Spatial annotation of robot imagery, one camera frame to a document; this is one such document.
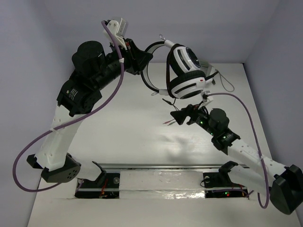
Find metal rail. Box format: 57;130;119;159
99;163;223;170

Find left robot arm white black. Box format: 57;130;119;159
27;39;152;183

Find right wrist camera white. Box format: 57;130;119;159
199;91;214;108

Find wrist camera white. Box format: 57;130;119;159
199;91;214;108
105;17;128;49

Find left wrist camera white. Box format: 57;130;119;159
105;17;128;49

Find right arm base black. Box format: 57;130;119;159
200;161;249;199

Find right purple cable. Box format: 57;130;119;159
205;92;270;209

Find grey headphone cable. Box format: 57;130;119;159
212;68;235;93

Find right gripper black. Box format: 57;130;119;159
171;101;217;137

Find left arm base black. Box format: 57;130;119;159
74;162;120;199

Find black white headphones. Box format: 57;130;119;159
141;34;208;99

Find grey white headphones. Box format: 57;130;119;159
199;60;218;83

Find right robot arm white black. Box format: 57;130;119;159
170;105;303;215

